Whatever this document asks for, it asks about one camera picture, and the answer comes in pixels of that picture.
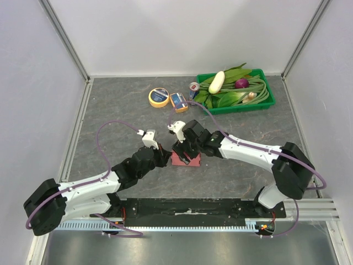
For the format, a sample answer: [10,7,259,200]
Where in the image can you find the pink cardboard box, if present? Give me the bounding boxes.
[171,151,201,167]

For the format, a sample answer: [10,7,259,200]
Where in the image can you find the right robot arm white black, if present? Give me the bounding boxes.
[168,120,314,218]

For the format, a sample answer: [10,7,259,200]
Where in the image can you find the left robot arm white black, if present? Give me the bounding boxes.
[24,147,172,236]

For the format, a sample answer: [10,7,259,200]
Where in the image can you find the orange blue sponge block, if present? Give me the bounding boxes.
[169,92,189,113]

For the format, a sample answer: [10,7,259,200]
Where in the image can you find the yellow tape roll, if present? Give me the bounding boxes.
[148,87,170,108]

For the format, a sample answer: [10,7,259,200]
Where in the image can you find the red blue drink can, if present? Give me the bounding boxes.
[189,82,200,106]

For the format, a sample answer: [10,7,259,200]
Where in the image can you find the green leafy vegetable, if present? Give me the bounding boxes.
[194,63,252,109]

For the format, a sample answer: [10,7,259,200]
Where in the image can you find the white cucumber vegetable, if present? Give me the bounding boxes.
[208,71,225,94]

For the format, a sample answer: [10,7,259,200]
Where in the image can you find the green plastic tray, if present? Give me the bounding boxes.
[196,69,276,115]

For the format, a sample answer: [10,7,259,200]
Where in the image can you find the mushroom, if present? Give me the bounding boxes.
[242,92,257,103]

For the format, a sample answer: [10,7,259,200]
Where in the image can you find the purple onion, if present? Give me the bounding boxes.
[234,78,249,89]

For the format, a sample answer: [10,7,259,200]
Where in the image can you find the green long beans bundle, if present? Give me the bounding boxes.
[199,73,270,105]

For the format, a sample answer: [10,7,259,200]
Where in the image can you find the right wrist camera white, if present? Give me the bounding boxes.
[167,121,186,143]

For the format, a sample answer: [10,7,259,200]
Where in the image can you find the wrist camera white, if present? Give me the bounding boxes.
[167,121,186,143]
[137,130,159,150]

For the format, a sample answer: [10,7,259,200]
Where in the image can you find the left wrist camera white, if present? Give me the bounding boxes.
[137,130,159,150]

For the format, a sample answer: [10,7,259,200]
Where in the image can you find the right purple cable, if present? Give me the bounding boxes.
[168,100,328,240]

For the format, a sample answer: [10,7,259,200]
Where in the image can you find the purple cable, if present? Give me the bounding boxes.
[168,100,328,240]
[25,121,144,238]

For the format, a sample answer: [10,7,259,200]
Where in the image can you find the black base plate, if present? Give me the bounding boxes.
[103,198,286,227]

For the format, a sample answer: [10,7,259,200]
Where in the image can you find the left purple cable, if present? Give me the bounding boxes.
[25,121,144,238]

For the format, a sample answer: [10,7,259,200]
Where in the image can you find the grey cable duct rail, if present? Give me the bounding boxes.
[55,219,259,232]

